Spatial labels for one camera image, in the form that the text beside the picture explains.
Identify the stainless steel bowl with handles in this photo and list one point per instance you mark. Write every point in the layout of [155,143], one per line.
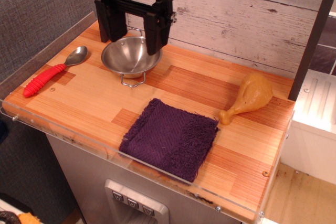
[128,57]

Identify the purple terry towel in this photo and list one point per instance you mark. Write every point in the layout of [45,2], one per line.
[170,139]

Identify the yellow plastic chicken drumstick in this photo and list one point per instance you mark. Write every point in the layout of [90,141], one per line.
[255,92]

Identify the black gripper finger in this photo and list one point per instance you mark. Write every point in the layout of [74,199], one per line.
[156,37]
[111,20]

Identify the dark grey vertical post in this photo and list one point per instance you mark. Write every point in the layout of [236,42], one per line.
[313,40]

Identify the orange plush object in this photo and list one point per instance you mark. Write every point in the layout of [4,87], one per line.
[28,218]

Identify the grey toy fridge cabinet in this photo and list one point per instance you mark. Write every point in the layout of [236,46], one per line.
[86,174]

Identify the silver dispenser button panel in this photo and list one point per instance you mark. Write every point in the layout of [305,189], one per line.
[130,206]

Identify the spoon with red handle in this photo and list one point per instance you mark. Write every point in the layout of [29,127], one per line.
[76,57]

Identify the white toy sink unit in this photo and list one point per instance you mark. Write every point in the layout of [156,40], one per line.
[310,141]

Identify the clear acrylic table guard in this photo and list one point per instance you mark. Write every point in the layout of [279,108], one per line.
[86,104]

